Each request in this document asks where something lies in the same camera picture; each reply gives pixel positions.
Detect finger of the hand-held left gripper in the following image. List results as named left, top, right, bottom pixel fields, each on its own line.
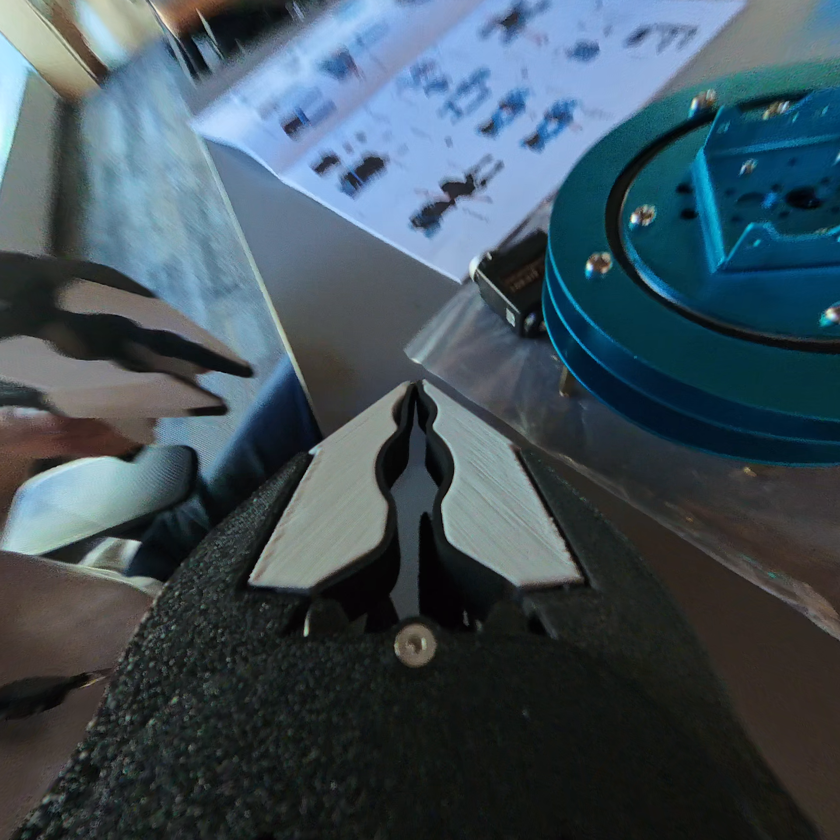
left=0, top=357, right=228, bottom=422
left=56, top=281, right=255, bottom=379

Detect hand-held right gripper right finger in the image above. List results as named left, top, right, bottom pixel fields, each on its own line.
left=419, top=381, right=585, bottom=593

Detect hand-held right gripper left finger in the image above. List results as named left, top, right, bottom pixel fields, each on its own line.
left=248, top=382, right=419, bottom=596

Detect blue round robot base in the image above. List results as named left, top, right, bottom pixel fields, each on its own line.
left=541, top=66, right=840, bottom=467

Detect black servo with round horn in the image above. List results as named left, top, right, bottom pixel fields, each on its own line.
left=469, top=230, right=549, bottom=339

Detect dark grey desk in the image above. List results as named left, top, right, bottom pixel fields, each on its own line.
left=203, top=0, right=840, bottom=840

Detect person's left hand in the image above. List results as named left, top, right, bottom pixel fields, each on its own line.
left=0, top=413, right=160, bottom=500

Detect dark blue trousers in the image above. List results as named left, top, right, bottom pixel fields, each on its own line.
left=128, top=357, right=322, bottom=581

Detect large clear plastic bag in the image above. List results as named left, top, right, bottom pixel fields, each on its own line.
left=403, top=282, right=840, bottom=641

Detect white shirt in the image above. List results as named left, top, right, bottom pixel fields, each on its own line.
left=0, top=538, right=158, bottom=840

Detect printed instruction manual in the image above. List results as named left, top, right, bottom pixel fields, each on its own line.
left=190, top=0, right=749, bottom=283

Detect black neck strap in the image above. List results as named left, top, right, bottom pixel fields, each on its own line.
left=0, top=669, right=112, bottom=719

